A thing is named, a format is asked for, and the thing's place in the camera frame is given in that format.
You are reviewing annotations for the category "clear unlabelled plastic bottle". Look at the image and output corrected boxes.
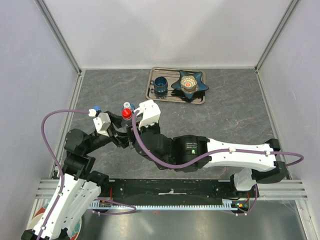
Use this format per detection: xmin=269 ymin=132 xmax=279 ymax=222
xmin=121 ymin=119 xmax=132 ymax=133

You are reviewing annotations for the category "red bottle cap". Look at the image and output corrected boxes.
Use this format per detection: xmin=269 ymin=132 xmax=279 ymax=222
xmin=121 ymin=108 xmax=133 ymax=120

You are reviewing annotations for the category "white bottle cap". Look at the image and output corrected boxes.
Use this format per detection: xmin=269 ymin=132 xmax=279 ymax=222
xmin=123 ymin=102 xmax=131 ymax=109

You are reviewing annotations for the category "blue tinted plastic bottle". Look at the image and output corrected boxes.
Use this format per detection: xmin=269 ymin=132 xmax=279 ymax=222
xmin=93 ymin=106 xmax=102 ymax=113

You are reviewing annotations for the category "labelled clear water bottle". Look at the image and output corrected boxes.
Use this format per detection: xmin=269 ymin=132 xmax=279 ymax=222
xmin=122 ymin=102 xmax=136 ymax=112

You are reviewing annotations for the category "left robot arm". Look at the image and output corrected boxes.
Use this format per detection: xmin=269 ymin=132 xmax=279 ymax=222
xmin=21 ymin=129 xmax=125 ymax=240

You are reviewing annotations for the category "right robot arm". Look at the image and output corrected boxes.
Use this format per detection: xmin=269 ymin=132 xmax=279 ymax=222
xmin=133 ymin=125 xmax=288 ymax=197

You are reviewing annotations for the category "metal tray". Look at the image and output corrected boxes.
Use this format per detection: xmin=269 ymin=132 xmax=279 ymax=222
xmin=145 ymin=67 xmax=206 ymax=105

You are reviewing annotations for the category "blue ceramic cup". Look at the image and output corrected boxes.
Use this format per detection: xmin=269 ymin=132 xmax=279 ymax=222
xmin=150 ymin=76 xmax=168 ymax=94

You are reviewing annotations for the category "patterned small bowl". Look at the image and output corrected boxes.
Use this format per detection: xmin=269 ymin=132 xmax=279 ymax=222
xmin=180 ymin=75 xmax=198 ymax=92

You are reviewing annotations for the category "blue star-shaped plate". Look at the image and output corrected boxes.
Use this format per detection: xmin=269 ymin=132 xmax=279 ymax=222
xmin=171 ymin=70 xmax=209 ymax=100

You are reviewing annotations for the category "red floral plate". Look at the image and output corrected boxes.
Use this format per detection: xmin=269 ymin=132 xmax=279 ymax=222
xmin=33 ymin=203 xmax=82 ymax=240

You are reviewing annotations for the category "white bowl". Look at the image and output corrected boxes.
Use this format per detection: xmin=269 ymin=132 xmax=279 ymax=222
xmin=26 ymin=214 xmax=42 ymax=230

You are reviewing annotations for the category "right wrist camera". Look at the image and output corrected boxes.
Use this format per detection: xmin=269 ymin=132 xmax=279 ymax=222
xmin=134 ymin=99 xmax=161 ymax=130

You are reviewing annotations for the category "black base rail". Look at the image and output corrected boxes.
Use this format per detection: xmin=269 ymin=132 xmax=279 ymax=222
xmin=99 ymin=178 xmax=239 ymax=206

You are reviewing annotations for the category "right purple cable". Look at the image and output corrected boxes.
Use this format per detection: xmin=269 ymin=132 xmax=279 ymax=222
xmin=131 ymin=113 xmax=305 ymax=217

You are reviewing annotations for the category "purple cable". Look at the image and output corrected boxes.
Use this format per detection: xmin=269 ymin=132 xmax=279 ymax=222
xmin=131 ymin=113 xmax=305 ymax=217
xmin=36 ymin=109 xmax=138 ymax=240

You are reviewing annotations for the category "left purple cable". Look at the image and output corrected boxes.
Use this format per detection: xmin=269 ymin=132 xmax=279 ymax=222
xmin=36 ymin=109 xmax=138 ymax=240

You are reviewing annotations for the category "white cable duct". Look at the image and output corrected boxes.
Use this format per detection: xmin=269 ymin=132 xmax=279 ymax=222
xmin=87 ymin=199 xmax=253 ymax=212

